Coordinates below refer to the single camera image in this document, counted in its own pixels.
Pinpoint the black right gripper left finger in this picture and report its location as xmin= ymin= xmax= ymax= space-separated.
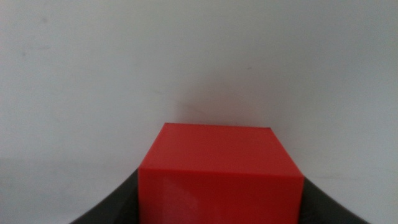
xmin=70 ymin=167 xmax=140 ymax=224

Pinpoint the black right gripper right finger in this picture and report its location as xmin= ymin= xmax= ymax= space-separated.
xmin=298 ymin=177 xmax=371 ymax=224

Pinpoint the red cube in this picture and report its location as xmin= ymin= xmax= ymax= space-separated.
xmin=137 ymin=122 xmax=305 ymax=224

